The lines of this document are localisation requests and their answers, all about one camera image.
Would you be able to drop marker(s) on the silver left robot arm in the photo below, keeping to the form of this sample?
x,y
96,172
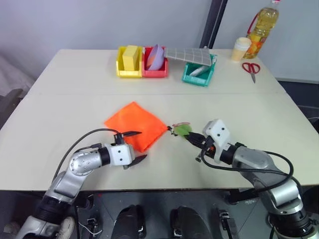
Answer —
x,y
79,164

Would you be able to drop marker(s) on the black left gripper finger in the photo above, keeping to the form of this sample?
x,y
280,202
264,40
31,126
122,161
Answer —
x,y
133,133
139,159

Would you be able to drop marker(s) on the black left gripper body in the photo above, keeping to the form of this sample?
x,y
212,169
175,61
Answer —
x,y
119,140

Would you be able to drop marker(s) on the grey tiled mat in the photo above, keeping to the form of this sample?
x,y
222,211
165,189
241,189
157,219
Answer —
x,y
187,56

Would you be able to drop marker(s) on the dark upright post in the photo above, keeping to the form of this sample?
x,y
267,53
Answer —
x,y
211,20

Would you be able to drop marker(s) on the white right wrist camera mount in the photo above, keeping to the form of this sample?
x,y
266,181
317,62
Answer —
x,y
219,132

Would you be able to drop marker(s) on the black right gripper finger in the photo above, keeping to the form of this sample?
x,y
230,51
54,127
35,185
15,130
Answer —
x,y
193,141
195,134

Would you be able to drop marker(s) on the paper cup with lid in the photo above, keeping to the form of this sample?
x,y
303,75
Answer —
x,y
239,51

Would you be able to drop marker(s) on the purple bowl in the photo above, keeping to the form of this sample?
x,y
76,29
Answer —
x,y
155,58

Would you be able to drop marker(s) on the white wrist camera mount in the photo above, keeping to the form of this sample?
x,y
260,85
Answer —
x,y
119,154
219,132

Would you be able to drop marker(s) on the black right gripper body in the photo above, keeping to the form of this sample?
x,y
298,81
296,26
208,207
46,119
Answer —
x,y
208,148

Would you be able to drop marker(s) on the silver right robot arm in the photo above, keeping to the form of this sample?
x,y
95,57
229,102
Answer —
x,y
254,156

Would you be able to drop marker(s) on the green fluffy scrunchie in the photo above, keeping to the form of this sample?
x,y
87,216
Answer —
x,y
182,130

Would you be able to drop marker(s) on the yellow sponge block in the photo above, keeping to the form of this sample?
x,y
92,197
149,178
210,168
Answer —
x,y
129,57

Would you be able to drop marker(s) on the white wheel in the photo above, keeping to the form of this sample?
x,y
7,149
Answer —
x,y
67,227

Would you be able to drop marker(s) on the white tube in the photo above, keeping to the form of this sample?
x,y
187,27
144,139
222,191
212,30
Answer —
x,y
198,71

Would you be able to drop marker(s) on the cooking oil bottle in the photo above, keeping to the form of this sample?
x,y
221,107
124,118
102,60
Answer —
x,y
264,25

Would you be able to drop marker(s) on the dark rounded shape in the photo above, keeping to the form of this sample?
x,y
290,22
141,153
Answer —
x,y
189,221
128,221

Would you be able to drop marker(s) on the teal plastic bin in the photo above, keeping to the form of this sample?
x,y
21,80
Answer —
x,y
194,80

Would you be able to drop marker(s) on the red plastic bin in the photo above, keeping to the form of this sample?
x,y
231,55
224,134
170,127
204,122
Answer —
x,y
153,73

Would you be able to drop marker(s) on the yellow plastic bin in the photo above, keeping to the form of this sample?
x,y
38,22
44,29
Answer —
x,y
127,73

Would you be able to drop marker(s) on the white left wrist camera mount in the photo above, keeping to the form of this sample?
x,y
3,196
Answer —
x,y
119,154

